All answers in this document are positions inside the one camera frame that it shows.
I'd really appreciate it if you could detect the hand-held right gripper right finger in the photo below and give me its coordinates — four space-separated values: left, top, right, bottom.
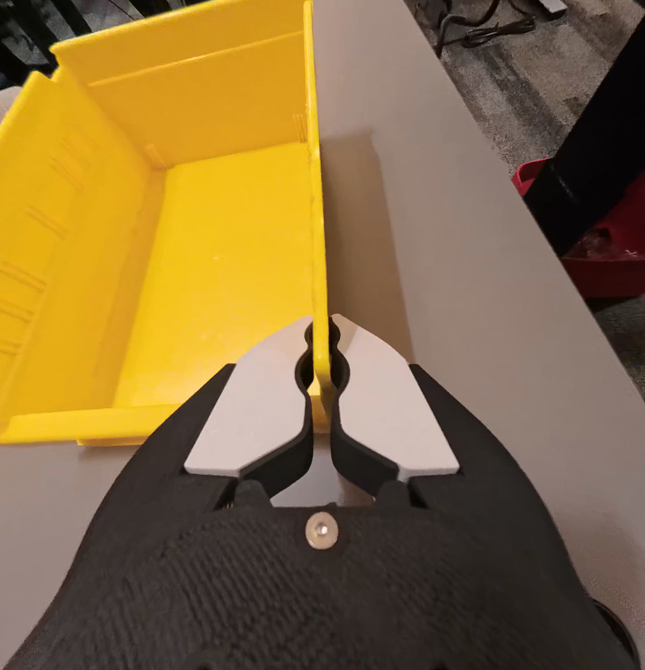
328 313 460 499

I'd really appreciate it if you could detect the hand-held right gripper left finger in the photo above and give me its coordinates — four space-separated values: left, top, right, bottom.
184 315 315 497

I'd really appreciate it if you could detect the yellow plastic box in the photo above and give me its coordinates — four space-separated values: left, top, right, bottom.
0 0 336 447

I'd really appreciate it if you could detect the red plastic bin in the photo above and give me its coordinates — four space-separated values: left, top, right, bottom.
512 157 645 299

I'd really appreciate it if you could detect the black table leg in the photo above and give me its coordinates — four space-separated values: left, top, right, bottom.
524 29 645 257

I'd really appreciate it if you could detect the black floor cable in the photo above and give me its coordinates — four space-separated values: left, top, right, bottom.
435 0 538 55

